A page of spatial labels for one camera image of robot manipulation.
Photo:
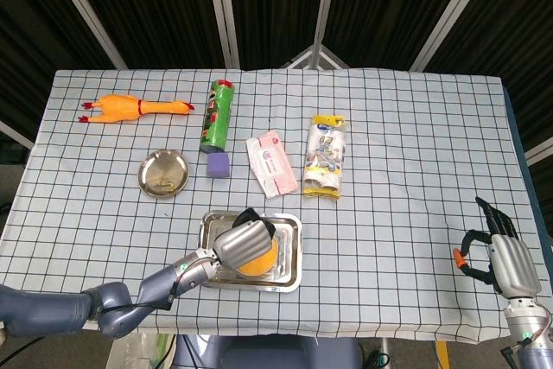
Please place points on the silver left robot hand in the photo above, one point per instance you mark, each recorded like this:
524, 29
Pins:
242, 243

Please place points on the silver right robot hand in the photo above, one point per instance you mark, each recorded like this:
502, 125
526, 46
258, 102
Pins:
514, 265

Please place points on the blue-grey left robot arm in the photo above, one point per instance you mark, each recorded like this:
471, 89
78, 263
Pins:
52, 310

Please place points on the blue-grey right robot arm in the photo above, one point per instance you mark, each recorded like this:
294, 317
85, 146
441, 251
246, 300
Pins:
527, 323

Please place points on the orange round bowl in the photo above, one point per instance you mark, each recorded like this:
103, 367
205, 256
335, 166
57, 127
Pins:
256, 277

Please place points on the rectangular steel tray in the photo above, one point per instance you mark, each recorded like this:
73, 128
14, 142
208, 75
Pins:
289, 265

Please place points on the purple foam cube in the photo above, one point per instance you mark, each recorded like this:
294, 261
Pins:
218, 166

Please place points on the pink wet wipes pack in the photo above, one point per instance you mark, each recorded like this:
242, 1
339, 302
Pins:
272, 166

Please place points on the round steel plate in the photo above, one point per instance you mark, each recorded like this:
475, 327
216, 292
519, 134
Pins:
163, 173

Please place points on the blue-grey robot torso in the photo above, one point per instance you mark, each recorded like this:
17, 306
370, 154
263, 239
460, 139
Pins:
268, 354

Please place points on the yellow table leg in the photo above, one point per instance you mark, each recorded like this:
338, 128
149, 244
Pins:
443, 356

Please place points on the yellow pack of rolls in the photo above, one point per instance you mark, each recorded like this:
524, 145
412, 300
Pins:
324, 157

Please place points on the checkered white tablecloth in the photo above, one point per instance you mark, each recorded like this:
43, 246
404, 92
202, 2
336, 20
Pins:
389, 235

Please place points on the green chip can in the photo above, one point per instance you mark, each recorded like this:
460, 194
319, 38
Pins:
218, 114

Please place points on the yellow rubber chicken toy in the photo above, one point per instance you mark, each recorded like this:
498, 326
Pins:
121, 107

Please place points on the white partition base bracket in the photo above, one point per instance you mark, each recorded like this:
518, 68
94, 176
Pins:
302, 59

